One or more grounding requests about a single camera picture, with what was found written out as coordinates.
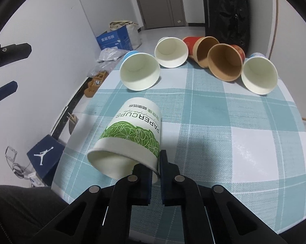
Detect grey door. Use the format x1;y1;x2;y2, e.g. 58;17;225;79
137;0;186;29

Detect red kraft paper cup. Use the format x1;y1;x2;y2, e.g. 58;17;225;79
182;36;219;68

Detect beige tote bag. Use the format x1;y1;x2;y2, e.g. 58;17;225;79
109;20;142;50

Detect small blue paper cup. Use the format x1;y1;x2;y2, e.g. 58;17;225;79
241;52;278;95

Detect navy jordan shoe box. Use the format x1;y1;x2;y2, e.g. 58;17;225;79
27;135;65;186

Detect blue cardboard box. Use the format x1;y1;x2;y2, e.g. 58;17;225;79
96;31;133;51

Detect white power strip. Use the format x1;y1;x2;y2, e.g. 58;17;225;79
5;145;48;187

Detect grey plastic bag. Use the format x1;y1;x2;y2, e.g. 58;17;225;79
87;47;129;78

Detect large blue paper cup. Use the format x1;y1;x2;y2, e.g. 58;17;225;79
120;51;161;92

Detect black backpack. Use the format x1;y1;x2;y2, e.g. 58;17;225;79
207;0;251;53

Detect brown shoes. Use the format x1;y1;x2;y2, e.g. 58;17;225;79
84;71;109;98

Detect bowl with chopsticks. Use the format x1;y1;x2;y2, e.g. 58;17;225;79
67;112;79;135

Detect white green leaf paper cup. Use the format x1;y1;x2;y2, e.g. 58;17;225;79
87;97;162;183

